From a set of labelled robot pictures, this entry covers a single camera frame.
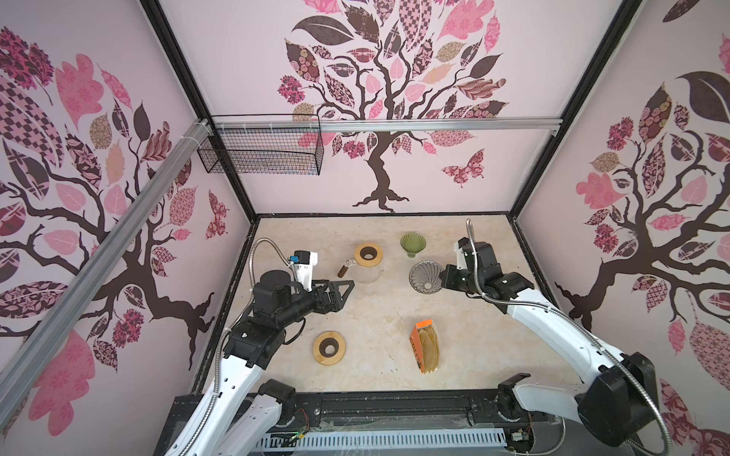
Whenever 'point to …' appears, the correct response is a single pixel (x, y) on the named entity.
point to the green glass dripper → (413, 243)
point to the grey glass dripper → (424, 277)
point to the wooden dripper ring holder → (368, 255)
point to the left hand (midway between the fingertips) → (342, 289)
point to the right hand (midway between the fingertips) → (441, 270)
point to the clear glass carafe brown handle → (364, 275)
